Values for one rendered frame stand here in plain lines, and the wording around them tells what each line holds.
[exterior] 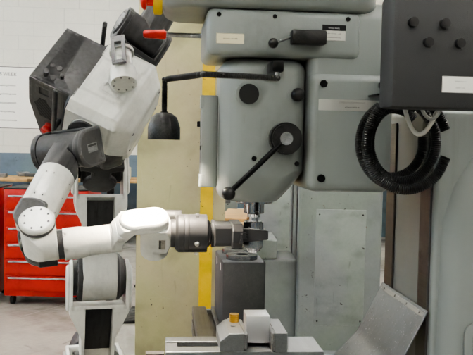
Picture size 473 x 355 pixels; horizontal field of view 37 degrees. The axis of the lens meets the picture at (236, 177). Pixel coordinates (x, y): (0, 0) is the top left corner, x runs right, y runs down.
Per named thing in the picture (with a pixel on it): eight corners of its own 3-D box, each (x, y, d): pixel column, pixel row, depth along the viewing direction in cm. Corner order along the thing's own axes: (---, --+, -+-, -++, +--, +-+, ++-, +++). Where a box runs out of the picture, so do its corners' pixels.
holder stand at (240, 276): (221, 329, 197) (222, 257, 196) (214, 310, 219) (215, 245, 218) (264, 328, 199) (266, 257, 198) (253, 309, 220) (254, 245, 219)
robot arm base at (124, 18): (98, 48, 203) (111, 40, 193) (120, 10, 206) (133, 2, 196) (142, 76, 209) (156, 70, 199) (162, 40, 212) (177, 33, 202)
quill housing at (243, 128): (219, 203, 154) (222, 55, 153) (212, 196, 175) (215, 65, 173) (305, 204, 156) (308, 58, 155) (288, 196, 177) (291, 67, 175)
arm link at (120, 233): (171, 224, 158) (110, 231, 155) (170, 251, 164) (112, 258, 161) (166, 203, 163) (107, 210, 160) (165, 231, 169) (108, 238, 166)
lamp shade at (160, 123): (141, 139, 158) (142, 111, 158) (170, 139, 162) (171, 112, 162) (156, 139, 152) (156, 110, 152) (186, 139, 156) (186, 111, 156)
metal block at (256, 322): (246, 343, 156) (246, 315, 156) (243, 335, 162) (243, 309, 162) (269, 342, 157) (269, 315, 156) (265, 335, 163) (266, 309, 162)
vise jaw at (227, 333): (219, 351, 152) (219, 333, 152) (215, 335, 165) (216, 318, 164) (247, 351, 153) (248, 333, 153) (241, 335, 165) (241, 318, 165)
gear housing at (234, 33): (206, 53, 151) (207, 6, 150) (200, 65, 175) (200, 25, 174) (360, 59, 154) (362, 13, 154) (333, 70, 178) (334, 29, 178)
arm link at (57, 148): (22, 165, 172) (44, 127, 181) (40, 190, 178) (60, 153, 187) (63, 160, 168) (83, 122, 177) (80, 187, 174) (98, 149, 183)
